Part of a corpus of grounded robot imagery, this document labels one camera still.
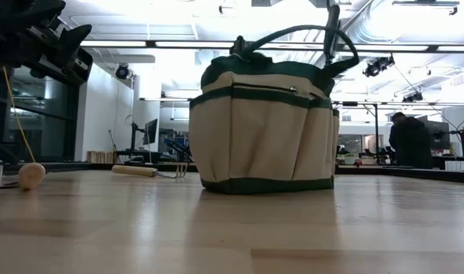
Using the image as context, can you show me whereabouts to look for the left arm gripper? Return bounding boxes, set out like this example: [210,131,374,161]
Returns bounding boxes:
[0,14,93,85]

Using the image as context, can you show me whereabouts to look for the wide wooden-handled trowel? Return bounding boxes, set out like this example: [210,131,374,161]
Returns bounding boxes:
[0,162,46,190]

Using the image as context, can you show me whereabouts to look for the wooden-handled hand rake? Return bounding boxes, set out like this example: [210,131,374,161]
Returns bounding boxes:
[111,162,189,180]

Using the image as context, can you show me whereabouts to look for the cream and green tool bag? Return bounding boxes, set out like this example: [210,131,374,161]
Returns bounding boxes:
[189,24,361,195]

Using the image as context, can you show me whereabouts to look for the green-handled pruning shears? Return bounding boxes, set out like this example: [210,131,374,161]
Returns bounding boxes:
[323,4,342,66]

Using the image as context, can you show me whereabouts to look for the long overhead light bar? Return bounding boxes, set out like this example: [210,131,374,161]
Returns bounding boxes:
[79,40,464,53]

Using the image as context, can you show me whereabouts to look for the wooden crate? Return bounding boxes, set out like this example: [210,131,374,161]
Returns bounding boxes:
[86,151,115,164]

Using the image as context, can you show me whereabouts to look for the black computer monitor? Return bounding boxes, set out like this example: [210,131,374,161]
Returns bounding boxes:
[142,118,159,146]
[421,119,452,151]

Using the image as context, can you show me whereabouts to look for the green cactus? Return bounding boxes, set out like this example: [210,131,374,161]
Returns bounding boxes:
[230,35,253,58]

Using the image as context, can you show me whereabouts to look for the black ceiling spotlight cluster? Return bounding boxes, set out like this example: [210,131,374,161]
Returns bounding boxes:
[363,55,396,78]

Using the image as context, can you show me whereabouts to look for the person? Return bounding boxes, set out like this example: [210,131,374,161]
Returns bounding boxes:
[388,111,434,169]

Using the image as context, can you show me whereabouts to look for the round black ceiling camera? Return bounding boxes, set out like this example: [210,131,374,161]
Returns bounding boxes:
[115,63,131,80]

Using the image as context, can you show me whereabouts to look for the yellow hanging cord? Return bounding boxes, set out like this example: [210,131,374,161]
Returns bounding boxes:
[2,67,37,164]

